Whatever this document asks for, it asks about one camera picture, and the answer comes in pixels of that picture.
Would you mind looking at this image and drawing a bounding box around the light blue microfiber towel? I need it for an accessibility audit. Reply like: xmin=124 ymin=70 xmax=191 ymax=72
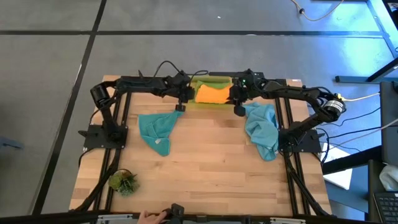
xmin=243 ymin=102 xmax=280 ymax=162

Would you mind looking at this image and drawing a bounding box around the black aluminium table frame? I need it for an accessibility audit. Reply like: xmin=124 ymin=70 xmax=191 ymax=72
xmin=73 ymin=70 xmax=332 ymax=217

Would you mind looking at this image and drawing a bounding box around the black control box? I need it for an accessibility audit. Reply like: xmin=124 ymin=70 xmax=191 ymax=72
xmin=208 ymin=71 xmax=265 ymax=79

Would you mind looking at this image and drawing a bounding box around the small green moss plant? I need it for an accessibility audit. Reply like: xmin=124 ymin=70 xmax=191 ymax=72
xmin=108 ymin=169 xmax=139 ymax=197

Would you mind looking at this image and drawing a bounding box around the tan floor cable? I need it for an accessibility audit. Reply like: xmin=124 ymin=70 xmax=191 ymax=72
xmin=290 ymin=0 xmax=345 ymax=22

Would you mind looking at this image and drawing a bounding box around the black desk leg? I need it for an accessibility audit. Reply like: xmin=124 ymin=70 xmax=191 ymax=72
xmin=335 ymin=57 xmax=398 ymax=83

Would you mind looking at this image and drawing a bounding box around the orange microfiber towel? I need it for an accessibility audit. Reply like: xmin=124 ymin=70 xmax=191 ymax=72
xmin=195 ymin=83 xmax=233 ymax=105

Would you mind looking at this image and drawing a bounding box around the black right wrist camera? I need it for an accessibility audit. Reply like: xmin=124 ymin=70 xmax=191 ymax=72
xmin=233 ymin=105 xmax=247 ymax=118

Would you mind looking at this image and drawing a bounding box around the teal microfiber towel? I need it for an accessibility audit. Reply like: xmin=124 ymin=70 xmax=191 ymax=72
xmin=138 ymin=110 xmax=185 ymax=157

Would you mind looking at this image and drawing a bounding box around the white cloth bag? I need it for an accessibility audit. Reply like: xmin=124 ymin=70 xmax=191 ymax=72
xmin=379 ymin=164 xmax=398 ymax=191

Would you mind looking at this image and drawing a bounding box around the green microfiber towel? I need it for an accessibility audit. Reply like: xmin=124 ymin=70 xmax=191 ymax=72
xmin=194 ymin=80 xmax=233 ymax=91

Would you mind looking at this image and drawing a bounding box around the white power cable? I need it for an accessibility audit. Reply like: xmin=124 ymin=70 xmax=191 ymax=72
xmin=341 ymin=92 xmax=381 ymax=102

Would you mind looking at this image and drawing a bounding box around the white paper box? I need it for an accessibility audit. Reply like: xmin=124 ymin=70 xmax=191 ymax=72
xmin=323 ymin=146 xmax=354 ymax=190

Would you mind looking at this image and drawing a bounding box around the person's hand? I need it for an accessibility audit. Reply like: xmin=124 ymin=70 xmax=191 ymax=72
xmin=137 ymin=210 xmax=167 ymax=224

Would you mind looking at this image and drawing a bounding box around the black box device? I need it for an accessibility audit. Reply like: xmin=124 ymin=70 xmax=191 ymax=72
xmin=161 ymin=203 xmax=186 ymax=224

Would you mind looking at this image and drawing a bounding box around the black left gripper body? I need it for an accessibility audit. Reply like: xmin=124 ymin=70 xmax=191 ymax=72
xmin=167 ymin=72 xmax=197 ymax=104

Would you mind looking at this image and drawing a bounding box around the black keyboard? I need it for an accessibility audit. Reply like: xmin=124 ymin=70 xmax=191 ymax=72
xmin=373 ymin=192 xmax=398 ymax=223

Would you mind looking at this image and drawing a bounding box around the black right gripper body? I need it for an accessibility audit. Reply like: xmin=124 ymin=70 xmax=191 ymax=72
xmin=230 ymin=77 xmax=265 ymax=105

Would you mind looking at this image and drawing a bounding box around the yellow translucent plastic bin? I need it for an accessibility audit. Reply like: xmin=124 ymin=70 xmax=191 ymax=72
xmin=186 ymin=74 xmax=237 ymax=110

